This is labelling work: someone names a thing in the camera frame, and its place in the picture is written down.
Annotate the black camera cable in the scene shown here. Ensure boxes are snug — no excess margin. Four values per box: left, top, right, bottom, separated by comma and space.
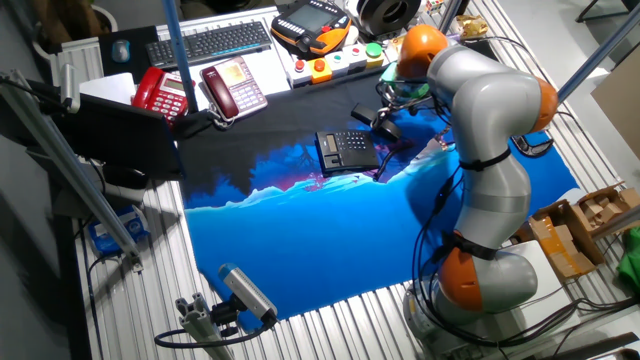
153, 319, 274, 350

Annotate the flat tan cardboard box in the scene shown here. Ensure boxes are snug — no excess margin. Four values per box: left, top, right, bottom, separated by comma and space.
529, 215, 599, 280

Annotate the long aluminium frame beam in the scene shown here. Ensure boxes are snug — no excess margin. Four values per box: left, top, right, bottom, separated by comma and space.
0, 69, 144, 274

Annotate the white round bucket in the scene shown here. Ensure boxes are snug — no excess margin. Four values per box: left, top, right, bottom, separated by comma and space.
30, 3, 120, 62

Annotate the black laptop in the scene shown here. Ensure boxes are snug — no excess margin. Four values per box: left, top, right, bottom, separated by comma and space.
27, 79, 186, 182

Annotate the black chair base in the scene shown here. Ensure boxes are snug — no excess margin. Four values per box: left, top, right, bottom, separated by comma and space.
574, 0, 640, 25

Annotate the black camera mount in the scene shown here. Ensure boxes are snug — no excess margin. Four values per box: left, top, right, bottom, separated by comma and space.
209, 294, 241, 339

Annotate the black C-clamp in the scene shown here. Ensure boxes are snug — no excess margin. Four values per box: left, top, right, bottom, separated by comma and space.
509, 133, 555, 159

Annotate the metal frame pole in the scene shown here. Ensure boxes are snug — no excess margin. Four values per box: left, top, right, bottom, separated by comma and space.
437, 0, 464, 34
555, 3, 640, 100
159, 0, 200, 115

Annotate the black computer keyboard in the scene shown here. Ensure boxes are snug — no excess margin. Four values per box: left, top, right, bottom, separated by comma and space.
145, 20, 274, 70

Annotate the yellow box green button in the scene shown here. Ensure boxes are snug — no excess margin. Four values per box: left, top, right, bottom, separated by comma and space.
363, 41, 387, 70

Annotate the blue black printed cloth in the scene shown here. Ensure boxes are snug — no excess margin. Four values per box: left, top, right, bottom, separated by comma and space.
172, 67, 581, 334

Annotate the maroon silver telephone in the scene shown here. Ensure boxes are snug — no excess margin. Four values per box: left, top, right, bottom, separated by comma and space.
199, 55, 269, 124

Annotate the open brown cardboard box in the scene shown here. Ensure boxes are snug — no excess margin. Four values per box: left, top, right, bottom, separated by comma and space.
517, 182, 640, 266

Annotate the blue packet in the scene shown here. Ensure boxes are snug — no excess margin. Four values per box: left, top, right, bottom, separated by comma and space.
87, 204, 151, 257

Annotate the gold snack bag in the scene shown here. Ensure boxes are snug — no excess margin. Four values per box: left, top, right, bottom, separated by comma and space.
453, 14, 490, 40

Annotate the black telephone base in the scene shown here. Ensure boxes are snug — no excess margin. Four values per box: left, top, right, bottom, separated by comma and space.
314, 130, 381, 177

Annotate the red telephone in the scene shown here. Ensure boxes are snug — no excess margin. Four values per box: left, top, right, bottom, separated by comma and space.
131, 66, 197, 126

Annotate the grey coiled phone cord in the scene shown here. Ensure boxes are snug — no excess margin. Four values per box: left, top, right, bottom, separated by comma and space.
207, 107, 236, 130

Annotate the white box red button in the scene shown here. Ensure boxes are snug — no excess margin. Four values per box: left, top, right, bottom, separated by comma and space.
287, 57, 314, 90
344, 43, 370, 74

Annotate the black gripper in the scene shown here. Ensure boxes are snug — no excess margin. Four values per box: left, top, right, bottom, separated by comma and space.
372, 92, 419, 129

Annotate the green cloth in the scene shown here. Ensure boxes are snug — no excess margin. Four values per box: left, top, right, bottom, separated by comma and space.
615, 227, 640, 296

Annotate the orange box red button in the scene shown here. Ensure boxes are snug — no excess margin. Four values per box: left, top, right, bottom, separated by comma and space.
308, 57, 334, 85

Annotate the silver cylinder camera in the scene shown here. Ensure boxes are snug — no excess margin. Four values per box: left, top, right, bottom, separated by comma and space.
58, 62, 81, 115

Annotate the brown cardboard sheet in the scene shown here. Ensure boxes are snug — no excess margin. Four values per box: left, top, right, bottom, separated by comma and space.
589, 57, 640, 161

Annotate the black handset cord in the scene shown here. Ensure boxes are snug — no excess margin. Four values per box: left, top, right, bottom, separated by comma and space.
372, 139, 416, 182

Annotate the short aluminium profile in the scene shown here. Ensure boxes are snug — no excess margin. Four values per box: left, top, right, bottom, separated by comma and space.
174, 292, 234, 360

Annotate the orange black teach pendant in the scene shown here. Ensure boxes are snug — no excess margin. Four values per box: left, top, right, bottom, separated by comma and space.
270, 0, 353, 57

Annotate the white box green button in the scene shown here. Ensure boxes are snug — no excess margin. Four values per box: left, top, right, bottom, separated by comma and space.
327, 49, 354, 79

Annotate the silver camera blue end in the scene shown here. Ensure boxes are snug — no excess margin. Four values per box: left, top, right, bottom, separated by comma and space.
217, 263, 279, 326

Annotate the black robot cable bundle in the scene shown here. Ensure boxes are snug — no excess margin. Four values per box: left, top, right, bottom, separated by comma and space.
410, 169, 640, 351

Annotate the grey computer mouse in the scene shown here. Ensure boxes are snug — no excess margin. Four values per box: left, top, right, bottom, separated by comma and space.
110, 38, 132, 65

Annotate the black mouse pad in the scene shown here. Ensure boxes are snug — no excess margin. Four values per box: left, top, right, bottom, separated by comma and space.
97, 25, 160, 84

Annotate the white paper sheet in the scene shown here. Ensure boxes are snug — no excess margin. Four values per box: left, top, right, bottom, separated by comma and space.
78, 72, 137, 106

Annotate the black telephone handset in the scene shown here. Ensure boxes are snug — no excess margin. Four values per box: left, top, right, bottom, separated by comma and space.
351, 102, 404, 142

